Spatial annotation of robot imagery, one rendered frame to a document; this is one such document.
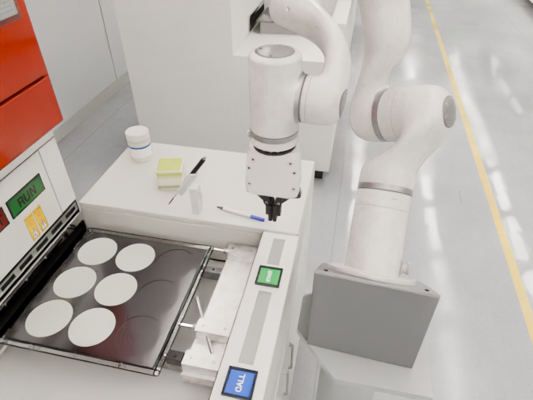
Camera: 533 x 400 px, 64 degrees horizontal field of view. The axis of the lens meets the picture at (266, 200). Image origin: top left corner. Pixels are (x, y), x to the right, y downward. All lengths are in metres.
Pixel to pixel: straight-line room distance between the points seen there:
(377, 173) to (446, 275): 1.59
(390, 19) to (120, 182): 0.85
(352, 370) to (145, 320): 0.48
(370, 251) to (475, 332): 1.41
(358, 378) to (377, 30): 0.74
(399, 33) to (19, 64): 0.77
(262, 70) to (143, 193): 0.70
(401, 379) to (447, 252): 1.61
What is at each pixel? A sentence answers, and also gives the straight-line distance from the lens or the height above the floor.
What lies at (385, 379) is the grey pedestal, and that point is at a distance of 1.04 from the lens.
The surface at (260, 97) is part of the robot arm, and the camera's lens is 0.68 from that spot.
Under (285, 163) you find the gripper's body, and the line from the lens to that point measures 0.75.
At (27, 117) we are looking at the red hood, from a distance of 1.04.
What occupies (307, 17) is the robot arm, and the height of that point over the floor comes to 1.51.
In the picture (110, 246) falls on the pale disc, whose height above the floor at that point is 0.90.
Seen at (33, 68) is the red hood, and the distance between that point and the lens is 1.05.
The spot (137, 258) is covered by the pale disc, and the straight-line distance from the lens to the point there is 1.16.
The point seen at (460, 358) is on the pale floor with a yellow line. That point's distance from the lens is 2.17.
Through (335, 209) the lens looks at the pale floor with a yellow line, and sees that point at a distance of 2.70.
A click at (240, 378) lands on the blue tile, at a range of 0.85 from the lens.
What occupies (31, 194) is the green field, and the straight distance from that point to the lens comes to 1.14.
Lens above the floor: 1.70
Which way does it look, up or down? 38 degrees down
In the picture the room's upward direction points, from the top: straight up
